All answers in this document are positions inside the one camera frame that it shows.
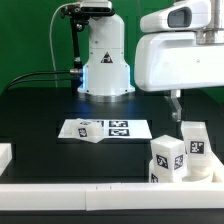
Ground black cable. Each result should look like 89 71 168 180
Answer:
2 69 84 95
6 77 83 92

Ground black cable lower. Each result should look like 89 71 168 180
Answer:
6 77 83 92

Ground white round stool seat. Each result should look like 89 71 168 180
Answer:
148 156 224 184

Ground white fence bar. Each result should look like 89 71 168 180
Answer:
0 143 12 176
0 183 224 211

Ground black camera stand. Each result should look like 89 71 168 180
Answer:
61 4 90 94

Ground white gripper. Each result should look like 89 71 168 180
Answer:
134 0 224 122

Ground white cable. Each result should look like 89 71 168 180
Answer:
49 3 80 89

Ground white front fence bar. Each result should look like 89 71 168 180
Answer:
0 183 224 211

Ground white left fence bar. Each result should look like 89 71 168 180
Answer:
0 143 12 176

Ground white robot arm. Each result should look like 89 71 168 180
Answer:
79 0 224 121

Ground black cable upper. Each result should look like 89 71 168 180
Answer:
2 69 84 95

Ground white marker sheet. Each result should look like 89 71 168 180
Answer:
58 118 152 139

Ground grey depth camera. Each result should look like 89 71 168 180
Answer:
80 0 115 17

